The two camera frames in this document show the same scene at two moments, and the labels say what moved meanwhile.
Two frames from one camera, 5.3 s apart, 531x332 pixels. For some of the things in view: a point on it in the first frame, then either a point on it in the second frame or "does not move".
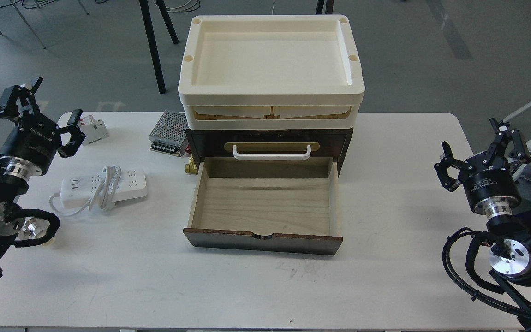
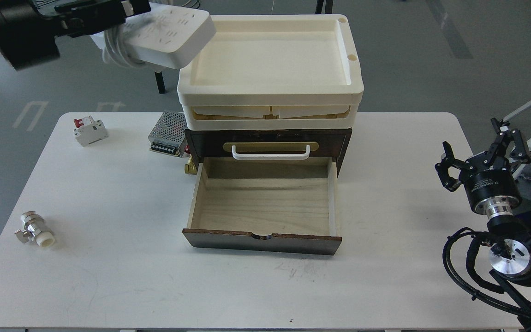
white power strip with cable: [101, 190] to [166, 38]
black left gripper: [32, 145] to [28, 38]
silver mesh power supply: [169, 135] does not move
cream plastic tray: [270, 72] does not move
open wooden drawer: [288, 204] does not move
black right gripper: [489, 181] does not move
